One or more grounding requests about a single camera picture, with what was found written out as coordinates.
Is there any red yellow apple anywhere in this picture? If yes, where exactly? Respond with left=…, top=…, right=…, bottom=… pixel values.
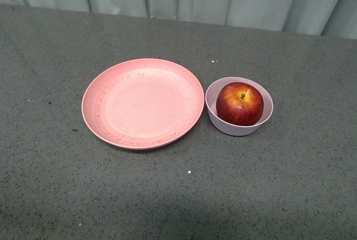
left=216, top=82, right=264, bottom=126

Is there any pink plate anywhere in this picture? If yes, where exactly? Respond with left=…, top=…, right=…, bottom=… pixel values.
left=81, top=59, right=205, bottom=150

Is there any pale pink bowl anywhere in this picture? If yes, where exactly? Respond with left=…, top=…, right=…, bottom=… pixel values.
left=205, top=76, right=274, bottom=137

